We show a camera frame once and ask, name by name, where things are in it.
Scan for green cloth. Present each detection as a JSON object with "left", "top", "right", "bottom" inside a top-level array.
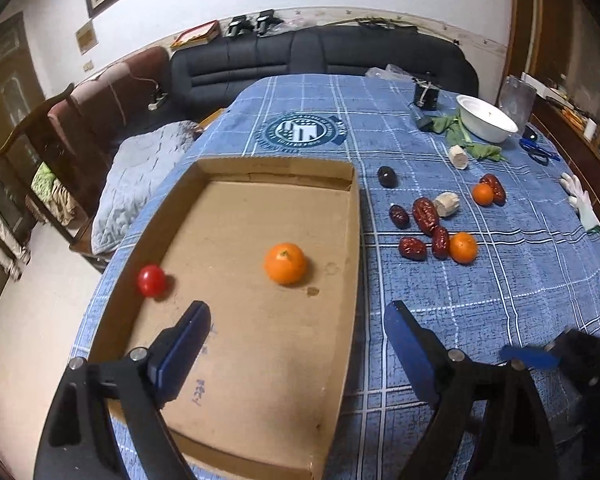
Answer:
[{"left": 31, "top": 164, "right": 57, "bottom": 197}]

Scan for blue scissors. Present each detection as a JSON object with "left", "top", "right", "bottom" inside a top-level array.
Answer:
[{"left": 519, "top": 137, "right": 563, "bottom": 167}]

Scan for green vegetable leaves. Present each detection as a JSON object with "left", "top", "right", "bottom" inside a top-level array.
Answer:
[{"left": 432, "top": 112, "right": 508, "bottom": 162}]

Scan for red flat box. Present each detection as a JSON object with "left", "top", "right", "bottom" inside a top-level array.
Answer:
[{"left": 171, "top": 20, "right": 221, "bottom": 50}]

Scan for large orange mandarin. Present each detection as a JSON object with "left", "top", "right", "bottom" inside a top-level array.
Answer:
[{"left": 264, "top": 242, "right": 309, "bottom": 287}]

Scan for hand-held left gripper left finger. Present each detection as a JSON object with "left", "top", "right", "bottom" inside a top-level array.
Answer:
[{"left": 32, "top": 301, "right": 212, "bottom": 480}]

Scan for maroon sofa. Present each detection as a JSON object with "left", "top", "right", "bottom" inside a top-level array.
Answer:
[{"left": 47, "top": 46, "right": 173, "bottom": 216}]

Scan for black sofa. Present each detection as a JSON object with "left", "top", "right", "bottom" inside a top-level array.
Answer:
[{"left": 170, "top": 25, "right": 480, "bottom": 123}]

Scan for black device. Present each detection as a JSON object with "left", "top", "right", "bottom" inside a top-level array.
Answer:
[
  {"left": 255, "top": 9, "right": 282, "bottom": 36},
  {"left": 227, "top": 16, "right": 254, "bottom": 39}
]

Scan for shallow cardboard box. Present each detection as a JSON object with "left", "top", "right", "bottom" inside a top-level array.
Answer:
[{"left": 82, "top": 156, "right": 363, "bottom": 480}]

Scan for beige cloth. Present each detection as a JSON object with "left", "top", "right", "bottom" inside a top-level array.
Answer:
[{"left": 50, "top": 180, "right": 79, "bottom": 227}]

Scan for large red jujube date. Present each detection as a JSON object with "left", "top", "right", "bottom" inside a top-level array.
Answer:
[
  {"left": 412, "top": 197, "right": 441, "bottom": 236},
  {"left": 480, "top": 173, "right": 507, "bottom": 207}
]

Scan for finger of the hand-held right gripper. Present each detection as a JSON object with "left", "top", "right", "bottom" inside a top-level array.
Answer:
[{"left": 499, "top": 331, "right": 574, "bottom": 369}]

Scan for wooden glass cabinet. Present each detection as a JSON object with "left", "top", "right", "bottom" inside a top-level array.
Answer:
[{"left": 0, "top": 10, "right": 48, "bottom": 306}]

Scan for small wall sign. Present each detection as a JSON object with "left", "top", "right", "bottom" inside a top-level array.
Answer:
[{"left": 75, "top": 19, "right": 99, "bottom": 56}]

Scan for clear plastic bag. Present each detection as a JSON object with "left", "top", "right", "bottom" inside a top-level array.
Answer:
[{"left": 365, "top": 64, "right": 417, "bottom": 82}]

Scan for wooden sideboard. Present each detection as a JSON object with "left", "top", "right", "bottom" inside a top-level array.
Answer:
[{"left": 530, "top": 72, "right": 600, "bottom": 261}]

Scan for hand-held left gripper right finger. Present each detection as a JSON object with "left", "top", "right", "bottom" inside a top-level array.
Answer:
[{"left": 384, "top": 301, "right": 573, "bottom": 480}]

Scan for white bowl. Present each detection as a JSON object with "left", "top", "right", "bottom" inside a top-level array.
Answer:
[{"left": 455, "top": 94, "right": 520, "bottom": 144}]

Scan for clear plastic container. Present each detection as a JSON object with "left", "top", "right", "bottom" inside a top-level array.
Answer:
[{"left": 497, "top": 75, "right": 537, "bottom": 123}]

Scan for white glove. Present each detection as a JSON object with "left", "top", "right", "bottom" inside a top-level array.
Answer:
[{"left": 560, "top": 172, "right": 600, "bottom": 234}]

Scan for red cherry tomato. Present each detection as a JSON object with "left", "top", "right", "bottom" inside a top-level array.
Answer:
[{"left": 136, "top": 265, "right": 168, "bottom": 298}]

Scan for wooden chair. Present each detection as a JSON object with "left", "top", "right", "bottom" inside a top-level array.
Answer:
[{"left": 0, "top": 82, "right": 106, "bottom": 271}]

